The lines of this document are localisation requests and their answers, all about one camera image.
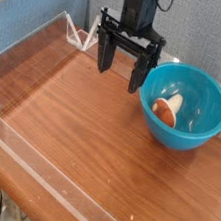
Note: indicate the blue plastic bowl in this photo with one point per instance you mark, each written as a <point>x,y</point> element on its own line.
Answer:
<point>198,119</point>

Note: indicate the clear acrylic corner bracket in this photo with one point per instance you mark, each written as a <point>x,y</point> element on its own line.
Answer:
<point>81,39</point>

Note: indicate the brown and white toy mushroom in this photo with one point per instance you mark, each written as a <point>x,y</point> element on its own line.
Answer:
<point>166,109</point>

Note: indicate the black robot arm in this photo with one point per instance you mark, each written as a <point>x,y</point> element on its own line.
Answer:
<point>138,13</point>

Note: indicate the clear acrylic barrier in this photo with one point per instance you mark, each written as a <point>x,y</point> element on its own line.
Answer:
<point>54,181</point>
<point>179,100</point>

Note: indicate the clear acrylic back barrier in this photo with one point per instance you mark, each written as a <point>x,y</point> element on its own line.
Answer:
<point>179,100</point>

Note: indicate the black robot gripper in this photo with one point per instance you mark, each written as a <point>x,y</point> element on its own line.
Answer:
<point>144,43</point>

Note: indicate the clear acrylic front barrier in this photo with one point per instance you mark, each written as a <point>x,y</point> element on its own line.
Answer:
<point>54,181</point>

